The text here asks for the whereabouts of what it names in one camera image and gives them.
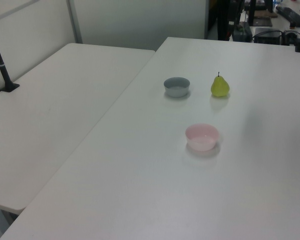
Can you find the yellow-green pear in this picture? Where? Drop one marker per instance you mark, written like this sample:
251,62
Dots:
220,87

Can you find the grey plastic bowl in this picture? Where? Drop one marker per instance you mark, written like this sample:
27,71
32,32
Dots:
176,92

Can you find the pink plastic bowl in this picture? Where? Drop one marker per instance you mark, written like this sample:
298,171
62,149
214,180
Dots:
202,144

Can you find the white side table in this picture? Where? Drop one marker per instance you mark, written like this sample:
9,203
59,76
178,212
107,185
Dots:
52,112

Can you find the black flat device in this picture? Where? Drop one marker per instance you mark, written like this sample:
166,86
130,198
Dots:
267,33

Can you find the small black box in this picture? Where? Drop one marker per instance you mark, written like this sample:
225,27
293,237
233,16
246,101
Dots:
288,37

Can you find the black keyboard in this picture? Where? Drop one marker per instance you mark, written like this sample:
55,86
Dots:
290,15

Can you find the dark metal frame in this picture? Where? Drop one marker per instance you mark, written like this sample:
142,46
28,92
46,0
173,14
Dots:
222,20

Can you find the aluminium partition post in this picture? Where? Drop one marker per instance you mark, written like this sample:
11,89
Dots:
74,20

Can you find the black frame stand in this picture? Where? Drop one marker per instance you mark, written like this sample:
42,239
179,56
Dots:
261,22

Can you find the black camera pole with base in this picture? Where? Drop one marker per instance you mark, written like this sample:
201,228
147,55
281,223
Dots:
3,72

